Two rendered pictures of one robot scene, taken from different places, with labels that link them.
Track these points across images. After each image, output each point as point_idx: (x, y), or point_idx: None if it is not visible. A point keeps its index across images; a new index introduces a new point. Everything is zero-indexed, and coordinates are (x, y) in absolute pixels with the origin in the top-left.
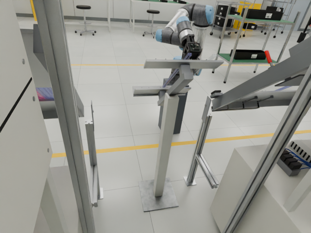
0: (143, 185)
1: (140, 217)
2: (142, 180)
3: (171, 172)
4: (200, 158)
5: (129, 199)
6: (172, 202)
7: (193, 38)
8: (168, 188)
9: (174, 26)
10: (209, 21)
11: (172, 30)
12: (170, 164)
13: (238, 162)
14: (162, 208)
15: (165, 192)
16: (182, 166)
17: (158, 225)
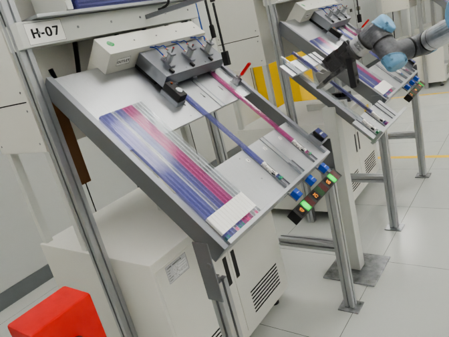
0: (378, 258)
1: None
2: (387, 259)
3: (384, 293)
4: (325, 239)
5: (367, 245)
6: (331, 273)
7: (344, 46)
8: (355, 277)
9: (429, 29)
10: (446, 25)
11: (420, 35)
12: (404, 299)
13: None
14: (332, 263)
15: (351, 273)
16: (389, 312)
17: (318, 257)
